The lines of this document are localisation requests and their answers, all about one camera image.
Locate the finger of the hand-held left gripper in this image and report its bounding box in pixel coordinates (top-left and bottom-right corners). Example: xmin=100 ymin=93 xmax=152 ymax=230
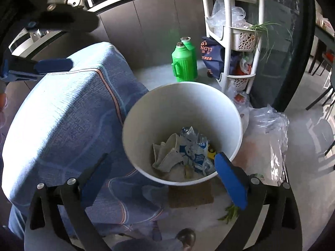
xmin=25 ymin=2 xmax=99 ymax=32
xmin=0 ymin=54 xmax=74 ymax=82

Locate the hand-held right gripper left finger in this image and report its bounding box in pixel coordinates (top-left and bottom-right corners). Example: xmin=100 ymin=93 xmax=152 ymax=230
xmin=24 ymin=153 xmax=113 ymax=251

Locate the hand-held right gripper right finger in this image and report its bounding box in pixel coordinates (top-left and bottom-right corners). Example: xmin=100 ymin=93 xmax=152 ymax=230
xmin=214 ymin=152 xmax=303 ymax=251

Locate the blue and white plastic wrapper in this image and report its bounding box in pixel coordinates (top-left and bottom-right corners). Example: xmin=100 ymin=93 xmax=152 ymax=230
xmin=179 ymin=126 xmax=216 ymax=177

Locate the white paper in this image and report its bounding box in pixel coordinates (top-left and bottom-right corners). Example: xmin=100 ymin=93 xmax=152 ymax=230
xmin=152 ymin=133 xmax=184 ymax=172

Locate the white plastic bucket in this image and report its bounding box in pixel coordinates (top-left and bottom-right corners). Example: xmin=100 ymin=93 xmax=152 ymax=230
xmin=122 ymin=82 xmax=242 ymax=187

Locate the loose green scallion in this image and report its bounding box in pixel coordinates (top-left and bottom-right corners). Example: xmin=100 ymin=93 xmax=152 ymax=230
xmin=217 ymin=204 xmax=240 ymax=224

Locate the brown floor mat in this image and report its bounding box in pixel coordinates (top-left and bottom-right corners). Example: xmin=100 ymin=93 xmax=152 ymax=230
xmin=167 ymin=180 xmax=214 ymax=209

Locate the blue plaid tablecloth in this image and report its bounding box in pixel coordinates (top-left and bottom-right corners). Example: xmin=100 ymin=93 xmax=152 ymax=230
xmin=1 ymin=42 xmax=184 ymax=241

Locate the clear plastic bag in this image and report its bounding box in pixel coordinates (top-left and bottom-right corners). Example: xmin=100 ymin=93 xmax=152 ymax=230
xmin=228 ymin=105 xmax=290 ymax=186

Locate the brown shoe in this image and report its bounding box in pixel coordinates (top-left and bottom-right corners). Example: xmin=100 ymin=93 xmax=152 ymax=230
xmin=175 ymin=228 xmax=196 ymax=251

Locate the dark kitchen counter cabinet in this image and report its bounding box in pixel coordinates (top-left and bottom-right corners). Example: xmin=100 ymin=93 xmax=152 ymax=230
xmin=8 ymin=0 xmax=210 ymax=70

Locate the dark blue paper bag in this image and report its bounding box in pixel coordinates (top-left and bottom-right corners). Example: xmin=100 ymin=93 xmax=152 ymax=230
xmin=201 ymin=36 xmax=231 ymax=80

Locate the green thermos bottle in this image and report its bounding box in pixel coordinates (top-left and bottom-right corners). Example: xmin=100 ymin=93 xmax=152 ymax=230
xmin=181 ymin=37 xmax=197 ymax=58
xmin=171 ymin=42 xmax=198 ymax=83

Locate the black chair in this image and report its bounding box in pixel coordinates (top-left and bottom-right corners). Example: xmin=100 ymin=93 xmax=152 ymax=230
xmin=305 ymin=65 xmax=335 ymax=110

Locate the white plastic storage rack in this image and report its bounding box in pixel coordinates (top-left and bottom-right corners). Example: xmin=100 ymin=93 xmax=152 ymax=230
xmin=199 ymin=0 xmax=265 ymax=95

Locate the green scallion bunch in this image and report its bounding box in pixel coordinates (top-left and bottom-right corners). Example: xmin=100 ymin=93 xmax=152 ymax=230
xmin=247 ymin=21 xmax=294 ymax=58

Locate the white plastic bags bundle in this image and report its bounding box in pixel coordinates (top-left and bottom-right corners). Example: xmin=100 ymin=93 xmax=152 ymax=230
xmin=207 ymin=0 xmax=246 ymax=32

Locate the dark dining table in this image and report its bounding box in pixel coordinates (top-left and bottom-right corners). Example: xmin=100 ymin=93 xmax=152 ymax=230
xmin=314 ymin=13 xmax=335 ymax=76

